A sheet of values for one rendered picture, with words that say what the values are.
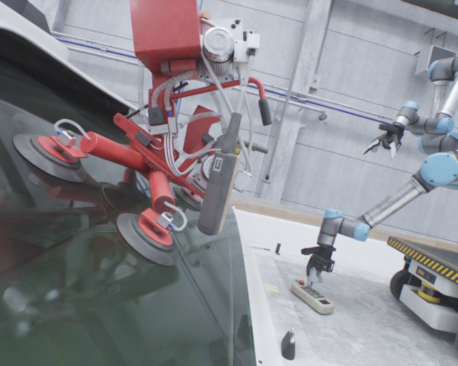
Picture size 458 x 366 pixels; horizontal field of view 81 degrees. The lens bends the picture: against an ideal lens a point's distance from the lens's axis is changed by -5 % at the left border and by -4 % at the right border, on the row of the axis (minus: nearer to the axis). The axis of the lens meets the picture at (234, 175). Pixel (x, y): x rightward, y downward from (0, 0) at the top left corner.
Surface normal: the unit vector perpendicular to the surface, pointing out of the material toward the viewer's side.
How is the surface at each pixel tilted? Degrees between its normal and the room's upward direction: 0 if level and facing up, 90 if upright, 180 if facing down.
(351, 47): 90
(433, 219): 90
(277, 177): 90
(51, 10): 90
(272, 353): 37
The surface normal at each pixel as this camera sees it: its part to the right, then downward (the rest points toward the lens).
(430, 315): -0.97, -0.25
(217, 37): 0.07, -0.08
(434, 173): -0.64, -0.05
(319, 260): -0.85, -0.18
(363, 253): -0.14, 0.03
